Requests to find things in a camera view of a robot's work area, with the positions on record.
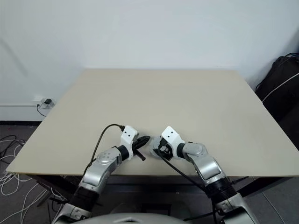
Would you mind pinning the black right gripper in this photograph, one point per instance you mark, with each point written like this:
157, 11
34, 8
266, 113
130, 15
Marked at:
166, 150

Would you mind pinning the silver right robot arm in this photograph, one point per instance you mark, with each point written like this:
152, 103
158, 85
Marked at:
208, 168

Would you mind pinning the white wall outlet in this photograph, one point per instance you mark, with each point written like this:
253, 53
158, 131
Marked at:
39, 98

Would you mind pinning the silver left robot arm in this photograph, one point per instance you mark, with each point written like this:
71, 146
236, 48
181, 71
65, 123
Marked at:
105, 161

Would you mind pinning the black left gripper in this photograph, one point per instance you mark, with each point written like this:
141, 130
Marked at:
136, 148

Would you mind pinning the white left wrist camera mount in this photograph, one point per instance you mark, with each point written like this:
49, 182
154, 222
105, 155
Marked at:
128, 134

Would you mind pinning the black table frame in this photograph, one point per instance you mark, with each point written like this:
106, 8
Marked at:
268, 184

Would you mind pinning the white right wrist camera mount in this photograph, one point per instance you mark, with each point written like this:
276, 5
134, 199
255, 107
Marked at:
170, 134

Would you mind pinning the grey robot torso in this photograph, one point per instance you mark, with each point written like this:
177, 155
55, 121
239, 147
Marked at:
130, 218

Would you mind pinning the black plug-in charger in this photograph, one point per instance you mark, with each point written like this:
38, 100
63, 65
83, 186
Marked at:
48, 101

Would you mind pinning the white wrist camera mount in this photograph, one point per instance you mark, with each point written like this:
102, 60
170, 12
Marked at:
170, 134
128, 134

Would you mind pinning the black bag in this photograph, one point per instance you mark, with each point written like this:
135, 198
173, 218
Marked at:
280, 112

